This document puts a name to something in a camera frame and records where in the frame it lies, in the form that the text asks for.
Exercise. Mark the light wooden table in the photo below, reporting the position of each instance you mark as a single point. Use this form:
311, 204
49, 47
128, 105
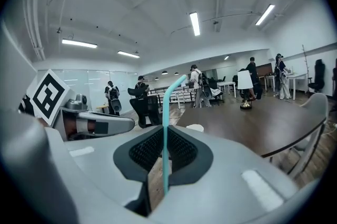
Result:
102, 106

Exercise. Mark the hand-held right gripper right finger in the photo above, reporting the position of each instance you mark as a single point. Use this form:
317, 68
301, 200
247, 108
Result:
223, 178

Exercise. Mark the teal straw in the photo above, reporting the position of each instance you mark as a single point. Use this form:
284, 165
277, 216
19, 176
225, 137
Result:
166, 138

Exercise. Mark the black mesh office chair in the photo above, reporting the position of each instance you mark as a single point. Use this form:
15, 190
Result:
146, 109

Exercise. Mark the white table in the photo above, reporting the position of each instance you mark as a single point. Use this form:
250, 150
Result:
297, 76
226, 83

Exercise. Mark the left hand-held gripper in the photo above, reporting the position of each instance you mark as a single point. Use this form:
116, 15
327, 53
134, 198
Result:
48, 93

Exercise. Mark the white shade brass table lamp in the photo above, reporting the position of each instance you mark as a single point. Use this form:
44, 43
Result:
245, 80

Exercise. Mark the wooden coat rack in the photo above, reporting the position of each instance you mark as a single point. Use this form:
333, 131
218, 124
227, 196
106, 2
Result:
305, 64

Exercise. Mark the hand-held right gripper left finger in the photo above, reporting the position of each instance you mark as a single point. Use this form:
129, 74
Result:
100, 165

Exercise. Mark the black metal railing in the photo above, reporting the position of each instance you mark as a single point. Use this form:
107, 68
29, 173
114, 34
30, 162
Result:
179, 91

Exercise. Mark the grey plastic chair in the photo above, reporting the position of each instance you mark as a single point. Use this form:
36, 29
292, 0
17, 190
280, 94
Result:
317, 104

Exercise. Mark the white cup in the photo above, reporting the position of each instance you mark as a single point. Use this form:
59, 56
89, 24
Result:
195, 128

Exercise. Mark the black chair with white cloth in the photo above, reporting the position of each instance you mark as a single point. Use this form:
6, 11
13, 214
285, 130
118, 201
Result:
214, 91

